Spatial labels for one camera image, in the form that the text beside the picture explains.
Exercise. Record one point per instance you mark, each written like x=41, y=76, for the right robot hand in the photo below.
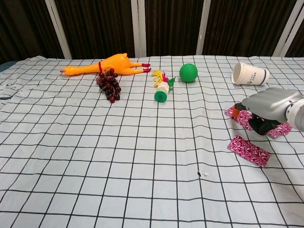
x=268, y=102

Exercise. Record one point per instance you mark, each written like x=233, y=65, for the pink patterned cloth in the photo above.
x=242, y=120

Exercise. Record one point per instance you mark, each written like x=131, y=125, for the pink patterned cloth strip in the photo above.
x=249, y=150

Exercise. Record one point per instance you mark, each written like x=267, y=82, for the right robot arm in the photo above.
x=297, y=114

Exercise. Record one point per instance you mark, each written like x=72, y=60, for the white paper cup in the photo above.
x=251, y=75

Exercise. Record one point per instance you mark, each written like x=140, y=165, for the green ball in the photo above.
x=188, y=73

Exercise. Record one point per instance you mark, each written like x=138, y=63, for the green base feather shuttlecock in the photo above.
x=162, y=95

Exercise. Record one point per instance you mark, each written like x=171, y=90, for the blue checkered tablecloth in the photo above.
x=142, y=142

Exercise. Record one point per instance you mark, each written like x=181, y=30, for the yellow rubber chicken toy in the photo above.
x=114, y=63

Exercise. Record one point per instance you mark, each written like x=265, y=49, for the dark red grape bunch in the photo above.
x=109, y=85

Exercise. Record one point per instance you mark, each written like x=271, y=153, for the dark pleated curtain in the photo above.
x=99, y=23

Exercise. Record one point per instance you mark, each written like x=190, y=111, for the white slanted frame post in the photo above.
x=203, y=28
x=58, y=28
x=287, y=31

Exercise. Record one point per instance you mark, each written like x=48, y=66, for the white double frame post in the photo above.
x=139, y=28

